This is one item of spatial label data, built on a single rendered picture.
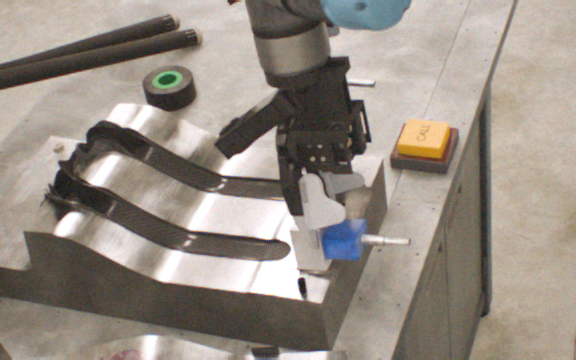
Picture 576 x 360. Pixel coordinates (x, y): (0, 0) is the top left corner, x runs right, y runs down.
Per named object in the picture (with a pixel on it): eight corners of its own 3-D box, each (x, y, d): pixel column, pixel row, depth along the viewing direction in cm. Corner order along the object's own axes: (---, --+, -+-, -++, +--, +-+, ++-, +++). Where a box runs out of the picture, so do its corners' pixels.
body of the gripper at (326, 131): (352, 181, 111) (330, 77, 105) (277, 181, 114) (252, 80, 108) (373, 145, 117) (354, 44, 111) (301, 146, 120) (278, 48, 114)
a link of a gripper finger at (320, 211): (346, 259, 114) (336, 177, 111) (295, 257, 116) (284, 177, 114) (355, 249, 116) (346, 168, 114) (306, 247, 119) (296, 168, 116)
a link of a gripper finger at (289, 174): (298, 220, 113) (288, 141, 111) (284, 220, 114) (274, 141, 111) (314, 206, 117) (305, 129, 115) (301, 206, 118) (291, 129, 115)
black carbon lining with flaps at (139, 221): (325, 194, 135) (317, 134, 129) (284, 282, 124) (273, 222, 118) (85, 163, 146) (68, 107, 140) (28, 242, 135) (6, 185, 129)
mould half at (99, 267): (388, 209, 141) (380, 129, 133) (329, 356, 123) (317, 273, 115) (61, 167, 158) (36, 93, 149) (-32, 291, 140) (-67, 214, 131)
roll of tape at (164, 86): (150, 117, 165) (145, 99, 163) (143, 90, 171) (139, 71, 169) (200, 105, 166) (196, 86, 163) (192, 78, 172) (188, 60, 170)
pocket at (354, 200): (373, 207, 134) (371, 185, 132) (361, 236, 130) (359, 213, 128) (339, 203, 136) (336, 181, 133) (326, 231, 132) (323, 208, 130)
